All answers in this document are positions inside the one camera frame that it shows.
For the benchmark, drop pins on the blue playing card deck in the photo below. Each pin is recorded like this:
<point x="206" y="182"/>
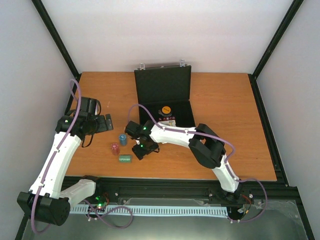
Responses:
<point x="171" y="123"/>

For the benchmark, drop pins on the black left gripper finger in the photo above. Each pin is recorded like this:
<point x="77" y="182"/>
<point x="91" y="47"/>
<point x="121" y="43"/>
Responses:
<point x="108" y="117"/>
<point x="109" y="126"/>

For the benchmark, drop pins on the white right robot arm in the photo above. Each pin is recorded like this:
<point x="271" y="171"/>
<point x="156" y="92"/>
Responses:
<point x="207" y="148"/>

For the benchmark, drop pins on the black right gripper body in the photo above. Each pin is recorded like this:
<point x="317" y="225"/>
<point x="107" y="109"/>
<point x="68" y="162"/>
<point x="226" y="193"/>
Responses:
<point x="155" y="144"/>

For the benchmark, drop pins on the orange dealer button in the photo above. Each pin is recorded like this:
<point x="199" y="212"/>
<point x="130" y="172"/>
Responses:
<point x="166" y="110"/>

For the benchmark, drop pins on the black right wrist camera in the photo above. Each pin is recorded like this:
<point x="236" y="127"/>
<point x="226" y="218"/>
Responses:
<point x="133" y="129"/>

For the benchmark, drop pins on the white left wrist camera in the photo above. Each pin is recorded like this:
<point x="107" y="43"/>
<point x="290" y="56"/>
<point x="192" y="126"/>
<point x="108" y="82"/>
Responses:
<point x="98" y="107"/>

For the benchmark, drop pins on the red poker chip stack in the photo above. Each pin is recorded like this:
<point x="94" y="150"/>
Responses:
<point x="115" y="149"/>

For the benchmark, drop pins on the black aluminium frame rail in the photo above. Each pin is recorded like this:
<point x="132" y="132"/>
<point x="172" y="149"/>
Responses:
<point x="115" y="190"/>

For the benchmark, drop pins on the green poker chip stack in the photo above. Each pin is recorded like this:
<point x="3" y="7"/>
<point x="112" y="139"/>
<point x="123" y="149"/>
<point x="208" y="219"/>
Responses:
<point x="125" y="158"/>

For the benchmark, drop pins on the blue poker chip stack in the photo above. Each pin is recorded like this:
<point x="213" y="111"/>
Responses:
<point x="123" y="139"/>

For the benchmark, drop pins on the light blue slotted cable duct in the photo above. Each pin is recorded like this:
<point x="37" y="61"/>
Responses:
<point x="165" y="211"/>

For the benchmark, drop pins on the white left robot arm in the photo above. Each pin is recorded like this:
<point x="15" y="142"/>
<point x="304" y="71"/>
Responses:
<point x="45" y="200"/>

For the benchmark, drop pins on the black poker set case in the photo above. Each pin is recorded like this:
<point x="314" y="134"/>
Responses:
<point x="161" y="86"/>

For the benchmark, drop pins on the clear round disc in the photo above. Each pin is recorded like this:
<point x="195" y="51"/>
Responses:
<point x="165" y="114"/>

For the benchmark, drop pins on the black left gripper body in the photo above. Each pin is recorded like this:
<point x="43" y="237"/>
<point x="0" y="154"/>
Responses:
<point x="94" y="126"/>

